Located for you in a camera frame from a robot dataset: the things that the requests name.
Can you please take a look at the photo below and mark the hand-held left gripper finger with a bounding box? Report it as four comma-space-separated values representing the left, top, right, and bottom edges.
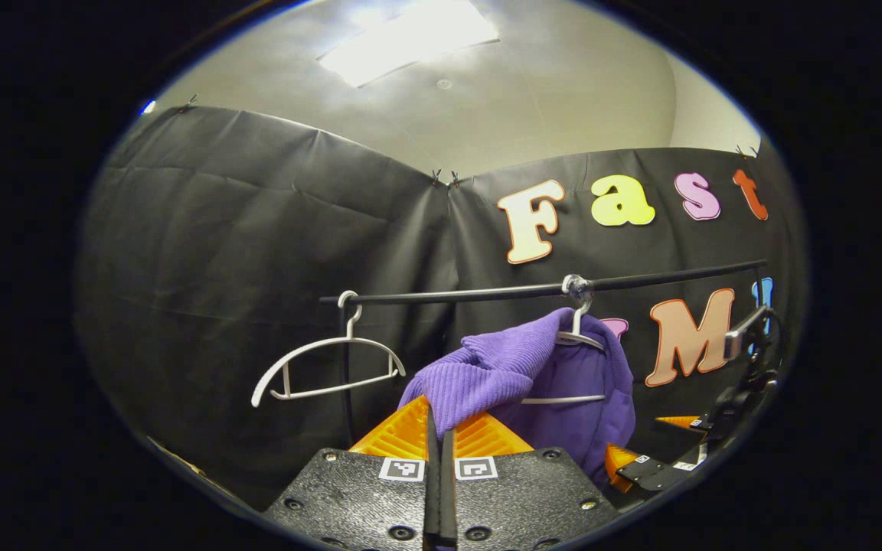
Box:
439, 412, 622, 551
265, 394, 442, 551

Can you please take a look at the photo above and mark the purple shirt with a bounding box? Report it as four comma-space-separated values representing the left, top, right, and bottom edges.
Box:
397, 308, 637, 491

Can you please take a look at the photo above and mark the ceiling light panel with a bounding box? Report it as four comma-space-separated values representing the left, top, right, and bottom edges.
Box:
317, 0, 500, 89

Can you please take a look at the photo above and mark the large white plastic hanger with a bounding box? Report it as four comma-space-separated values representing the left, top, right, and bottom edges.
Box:
521, 274, 609, 405

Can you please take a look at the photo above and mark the black clothes rack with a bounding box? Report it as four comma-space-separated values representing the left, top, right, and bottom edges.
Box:
318, 259, 769, 448

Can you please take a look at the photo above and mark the small white plastic hanger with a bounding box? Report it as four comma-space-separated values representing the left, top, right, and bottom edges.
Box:
251, 291, 407, 408

